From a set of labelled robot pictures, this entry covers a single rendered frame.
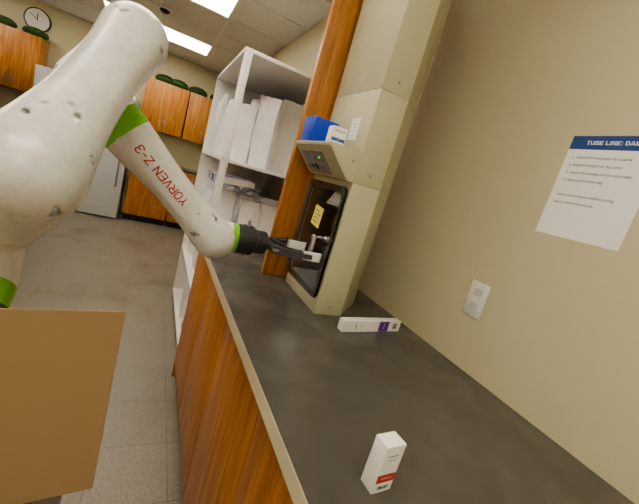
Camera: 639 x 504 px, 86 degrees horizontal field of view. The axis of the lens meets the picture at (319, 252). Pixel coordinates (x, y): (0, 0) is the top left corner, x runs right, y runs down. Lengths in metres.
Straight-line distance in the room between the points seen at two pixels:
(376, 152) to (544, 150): 0.49
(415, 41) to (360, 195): 0.50
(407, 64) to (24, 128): 1.02
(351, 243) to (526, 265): 0.53
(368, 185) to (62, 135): 0.88
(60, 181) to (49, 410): 0.26
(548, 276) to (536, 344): 0.19
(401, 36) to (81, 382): 1.15
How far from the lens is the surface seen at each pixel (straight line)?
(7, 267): 0.62
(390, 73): 1.22
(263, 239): 1.09
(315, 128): 1.30
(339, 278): 1.22
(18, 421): 0.52
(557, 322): 1.13
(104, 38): 0.74
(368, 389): 0.91
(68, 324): 0.45
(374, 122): 1.18
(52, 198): 0.51
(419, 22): 1.30
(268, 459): 0.83
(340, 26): 1.58
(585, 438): 1.13
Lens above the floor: 1.38
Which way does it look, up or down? 11 degrees down
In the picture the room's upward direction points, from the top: 16 degrees clockwise
